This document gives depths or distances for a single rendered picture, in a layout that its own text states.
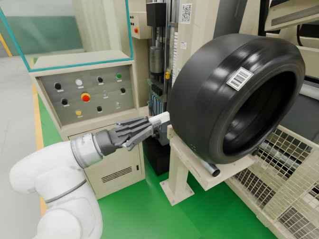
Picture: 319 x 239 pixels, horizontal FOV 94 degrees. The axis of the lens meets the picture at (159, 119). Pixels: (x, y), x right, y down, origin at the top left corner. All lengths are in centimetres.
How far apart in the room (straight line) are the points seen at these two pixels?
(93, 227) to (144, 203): 121
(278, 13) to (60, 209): 111
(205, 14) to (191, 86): 38
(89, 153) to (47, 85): 68
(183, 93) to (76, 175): 42
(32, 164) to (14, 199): 175
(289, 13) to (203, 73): 56
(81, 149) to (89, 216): 17
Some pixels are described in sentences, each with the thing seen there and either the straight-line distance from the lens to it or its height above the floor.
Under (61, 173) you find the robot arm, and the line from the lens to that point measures 46.
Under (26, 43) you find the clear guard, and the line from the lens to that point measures 100.
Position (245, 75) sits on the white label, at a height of 137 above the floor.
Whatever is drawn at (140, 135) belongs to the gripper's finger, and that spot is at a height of 122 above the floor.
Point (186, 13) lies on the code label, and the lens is 84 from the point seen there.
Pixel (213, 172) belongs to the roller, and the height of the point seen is 91.
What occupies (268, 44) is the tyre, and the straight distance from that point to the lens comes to 60.
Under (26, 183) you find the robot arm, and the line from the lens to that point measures 49.
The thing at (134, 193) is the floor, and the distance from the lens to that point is 174.
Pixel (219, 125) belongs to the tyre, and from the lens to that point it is 52.
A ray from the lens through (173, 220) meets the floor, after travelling 162.
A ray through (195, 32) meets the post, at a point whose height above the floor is 144.
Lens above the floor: 151
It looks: 36 degrees down
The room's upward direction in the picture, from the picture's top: straight up
